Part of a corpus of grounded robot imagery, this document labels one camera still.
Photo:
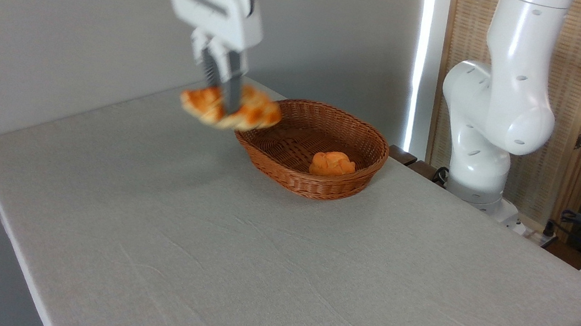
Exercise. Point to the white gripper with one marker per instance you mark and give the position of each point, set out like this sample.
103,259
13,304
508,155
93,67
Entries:
225,19

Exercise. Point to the long braided bread loaf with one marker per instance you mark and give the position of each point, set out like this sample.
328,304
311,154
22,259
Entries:
255,111

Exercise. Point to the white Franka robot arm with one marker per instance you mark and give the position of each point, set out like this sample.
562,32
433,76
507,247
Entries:
508,101

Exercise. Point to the small round orange bread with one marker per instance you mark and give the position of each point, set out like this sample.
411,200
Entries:
332,165

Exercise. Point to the brown wicker basket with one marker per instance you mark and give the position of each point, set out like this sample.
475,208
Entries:
320,189

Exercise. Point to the grey tablecloth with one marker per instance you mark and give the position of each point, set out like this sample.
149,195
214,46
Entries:
255,269

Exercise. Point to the dark wooden side table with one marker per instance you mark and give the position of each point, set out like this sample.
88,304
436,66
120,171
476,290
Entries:
407,159

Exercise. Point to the white power strip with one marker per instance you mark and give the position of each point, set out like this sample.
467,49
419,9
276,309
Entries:
534,233

